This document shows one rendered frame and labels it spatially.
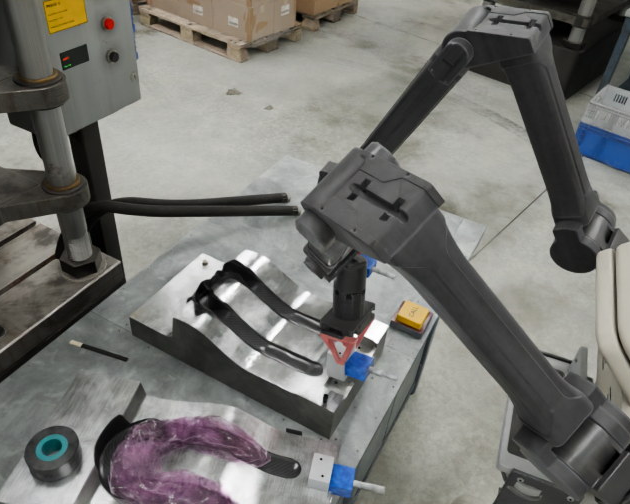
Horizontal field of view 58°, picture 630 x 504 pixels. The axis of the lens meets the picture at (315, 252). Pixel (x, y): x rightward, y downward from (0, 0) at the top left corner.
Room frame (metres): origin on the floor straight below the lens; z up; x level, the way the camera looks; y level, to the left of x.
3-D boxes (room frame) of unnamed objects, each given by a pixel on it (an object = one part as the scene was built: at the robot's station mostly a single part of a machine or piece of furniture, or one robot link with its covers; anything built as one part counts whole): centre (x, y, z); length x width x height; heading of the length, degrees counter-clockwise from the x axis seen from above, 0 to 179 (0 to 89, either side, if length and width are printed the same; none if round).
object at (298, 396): (0.86, 0.11, 0.87); 0.50 x 0.26 x 0.14; 65
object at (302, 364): (0.84, 0.10, 0.92); 0.35 x 0.16 x 0.09; 65
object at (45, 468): (0.48, 0.38, 0.93); 0.08 x 0.08 x 0.04
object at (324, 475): (0.52, -0.10, 0.86); 0.13 x 0.05 x 0.05; 82
